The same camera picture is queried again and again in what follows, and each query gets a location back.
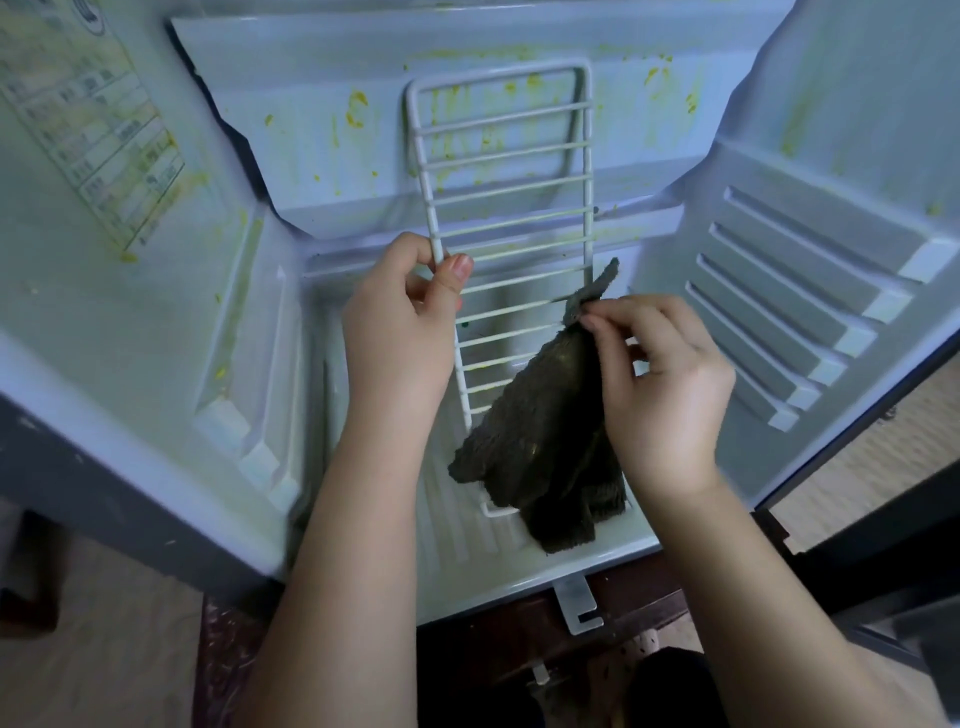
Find person's right hand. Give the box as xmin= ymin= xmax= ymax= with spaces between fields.
xmin=577 ymin=294 xmax=740 ymax=504

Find person's left hand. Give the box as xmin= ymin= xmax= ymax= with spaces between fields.
xmin=342 ymin=232 xmax=476 ymax=437

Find dark grey cloth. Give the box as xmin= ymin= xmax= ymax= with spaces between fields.
xmin=447 ymin=258 xmax=629 ymax=554

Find white wire shelf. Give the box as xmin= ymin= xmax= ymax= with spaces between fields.
xmin=403 ymin=58 xmax=599 ymax=519

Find grey mini fridge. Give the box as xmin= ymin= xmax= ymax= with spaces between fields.
xmin=0 ymin=0 xmax=960 ymax=629

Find fridge door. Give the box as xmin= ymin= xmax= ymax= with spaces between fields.
xmin=787 ymin=457 xmax=960 ymax=707

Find person's left forearm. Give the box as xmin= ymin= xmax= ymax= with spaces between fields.
xmin=240 ymin=412 xmax=437 ymax=728

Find person's right forearm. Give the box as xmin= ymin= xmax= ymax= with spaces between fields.
xmin=645 ymin=480 xmax=932 ymax=728

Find person's dark trousers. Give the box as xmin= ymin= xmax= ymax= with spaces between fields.
xmin=585 ymin=648 xmax=729 ymax=728

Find dark red wooden stand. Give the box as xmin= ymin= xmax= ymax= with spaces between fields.
xmin=195 ymin=517 xmax=797 ymax=728

